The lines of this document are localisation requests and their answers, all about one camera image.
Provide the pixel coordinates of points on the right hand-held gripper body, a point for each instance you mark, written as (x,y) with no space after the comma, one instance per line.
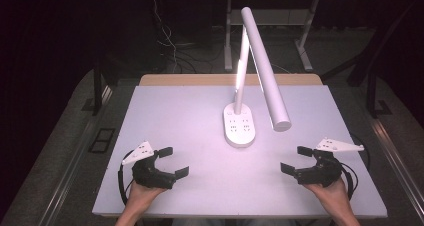
(325,171)

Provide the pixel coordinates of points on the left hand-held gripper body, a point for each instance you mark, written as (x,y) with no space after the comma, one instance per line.
(151,176)

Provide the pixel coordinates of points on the person's left hand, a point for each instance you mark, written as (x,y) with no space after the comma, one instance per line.
(141,196)

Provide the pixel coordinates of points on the person's right hand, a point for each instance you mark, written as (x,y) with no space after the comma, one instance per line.
(328,194)

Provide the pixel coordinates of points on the white table board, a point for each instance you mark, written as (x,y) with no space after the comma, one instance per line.
(206,179)

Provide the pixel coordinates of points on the white desk lamp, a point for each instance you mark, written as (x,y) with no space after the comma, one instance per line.
(240,127)

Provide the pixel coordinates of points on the black metal stand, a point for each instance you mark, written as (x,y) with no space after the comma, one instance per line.
(371,92)
(97,92)

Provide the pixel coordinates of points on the black floor frame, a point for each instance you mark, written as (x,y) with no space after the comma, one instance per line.
(101,140)

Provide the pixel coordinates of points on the metal floor rail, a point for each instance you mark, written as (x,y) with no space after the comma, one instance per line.
(71,166)
(396,159)

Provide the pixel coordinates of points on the grey metal table frame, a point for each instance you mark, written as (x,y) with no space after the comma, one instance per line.
(301,46)

